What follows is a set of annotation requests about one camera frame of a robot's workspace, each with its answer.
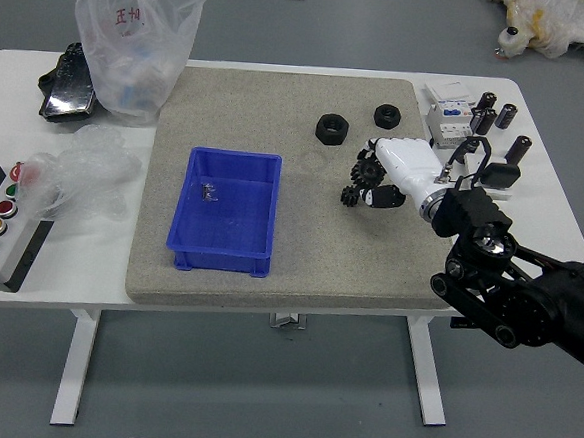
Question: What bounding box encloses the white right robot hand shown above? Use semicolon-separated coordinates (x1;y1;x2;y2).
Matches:
348;132;452;216

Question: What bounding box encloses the big black gear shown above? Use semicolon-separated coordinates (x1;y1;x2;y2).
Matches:
349;158;385;189

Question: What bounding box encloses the small black gear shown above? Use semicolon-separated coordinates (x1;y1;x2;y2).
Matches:
340;184;364;211

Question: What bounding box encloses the big black nut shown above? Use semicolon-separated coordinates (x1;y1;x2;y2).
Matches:
314;112;351;148

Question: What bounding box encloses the small black nut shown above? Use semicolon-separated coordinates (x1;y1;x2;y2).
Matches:
373;103;403;129

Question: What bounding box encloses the white box blue label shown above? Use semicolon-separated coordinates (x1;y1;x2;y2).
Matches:
421;78;477;109

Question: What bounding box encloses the blue plastic box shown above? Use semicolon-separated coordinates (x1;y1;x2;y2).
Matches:
163;143;285;280

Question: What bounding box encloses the white circuit breaker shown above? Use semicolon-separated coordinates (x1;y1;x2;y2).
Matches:
422;100;474;152

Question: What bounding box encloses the black plug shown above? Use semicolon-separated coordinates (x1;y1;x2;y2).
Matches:
481;161;521;192

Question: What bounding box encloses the grey-brown mat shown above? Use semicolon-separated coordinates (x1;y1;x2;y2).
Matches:
124;61;478;328

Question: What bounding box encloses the plastic-wrapped plush toy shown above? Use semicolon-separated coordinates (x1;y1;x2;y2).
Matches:
479;0;584;78

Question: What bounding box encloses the white table leg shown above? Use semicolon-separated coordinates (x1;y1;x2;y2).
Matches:
49;306;102;429
399;316;454;428

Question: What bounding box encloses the white plastic bag red print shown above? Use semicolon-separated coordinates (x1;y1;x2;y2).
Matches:
66;0;214;134

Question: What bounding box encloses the clear bubble wrap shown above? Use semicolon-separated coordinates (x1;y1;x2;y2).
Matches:
18;119;147;227

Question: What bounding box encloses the black plastic tray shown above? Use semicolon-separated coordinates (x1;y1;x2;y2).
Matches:
34;39;103;126

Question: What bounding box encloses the metal bracket under table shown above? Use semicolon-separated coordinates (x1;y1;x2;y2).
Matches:
268;311;308;331

